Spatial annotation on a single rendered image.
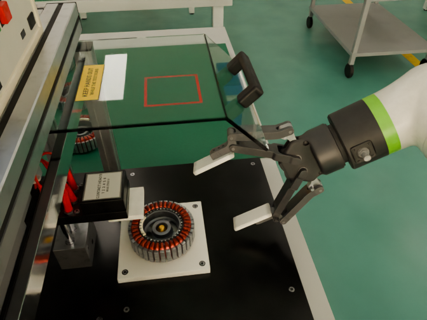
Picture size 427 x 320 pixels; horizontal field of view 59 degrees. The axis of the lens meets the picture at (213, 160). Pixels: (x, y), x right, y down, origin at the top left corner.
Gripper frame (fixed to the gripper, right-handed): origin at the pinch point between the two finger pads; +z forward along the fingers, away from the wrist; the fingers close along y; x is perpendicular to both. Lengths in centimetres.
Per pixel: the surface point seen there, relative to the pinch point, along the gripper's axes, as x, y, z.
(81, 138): 25.4, -12.6, 29.1
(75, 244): -6.5, -7.4, 22.6
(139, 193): -1.9, -8.1, 10.6
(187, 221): -1.5, 0.9, 7.2
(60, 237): -5.1, -9.1, 25.0
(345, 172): 108, 93, -23
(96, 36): 89, -24, 36
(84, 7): 126, -34, 47
